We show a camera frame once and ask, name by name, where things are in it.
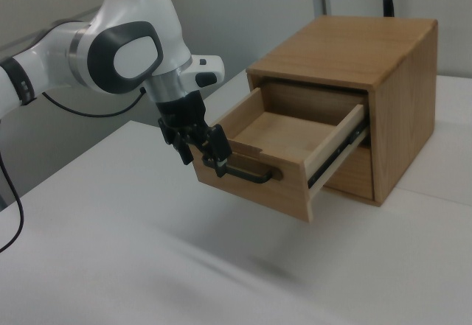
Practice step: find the wooden two-drawer cabinet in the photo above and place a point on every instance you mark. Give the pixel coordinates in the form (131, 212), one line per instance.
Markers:
(402, 126)

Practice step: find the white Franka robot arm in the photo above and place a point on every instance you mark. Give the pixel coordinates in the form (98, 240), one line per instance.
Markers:
(121, 37)

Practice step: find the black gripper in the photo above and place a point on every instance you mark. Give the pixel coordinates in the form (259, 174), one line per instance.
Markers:
(182, 113)

